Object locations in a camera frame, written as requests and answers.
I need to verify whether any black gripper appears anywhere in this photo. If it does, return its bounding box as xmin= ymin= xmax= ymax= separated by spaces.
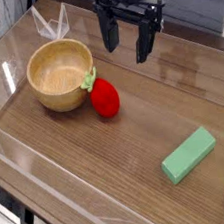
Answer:
xmin=94 ymin=0 xmax=165 ymax=64

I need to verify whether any red plush strawberry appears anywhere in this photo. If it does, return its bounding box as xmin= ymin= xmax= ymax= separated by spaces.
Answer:
xmin=80 ymin=67 xmax=120 ymax=119

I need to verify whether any wooden bowl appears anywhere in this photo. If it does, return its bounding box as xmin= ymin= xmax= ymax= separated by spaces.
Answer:
xmin=26 ymin=38 xmax=94 ymax=112

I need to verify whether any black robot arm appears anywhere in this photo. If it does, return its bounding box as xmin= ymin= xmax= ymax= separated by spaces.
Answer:
xmin=93 ymin=0 xmax=165 ymax=64

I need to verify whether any green rectangular block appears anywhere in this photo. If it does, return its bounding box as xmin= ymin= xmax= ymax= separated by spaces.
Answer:
xmin=161 ymin=127 xmax=216 ymax=185

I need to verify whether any clear acrylic corner bracket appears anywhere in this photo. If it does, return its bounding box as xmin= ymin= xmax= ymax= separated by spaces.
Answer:
xmin=31 ymin=3 xmax=70 ymax=40

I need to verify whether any clear acrylic tray wall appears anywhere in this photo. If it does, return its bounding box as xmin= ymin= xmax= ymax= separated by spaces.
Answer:
xmin=0 ymin=129 xmax=155 ymax=224

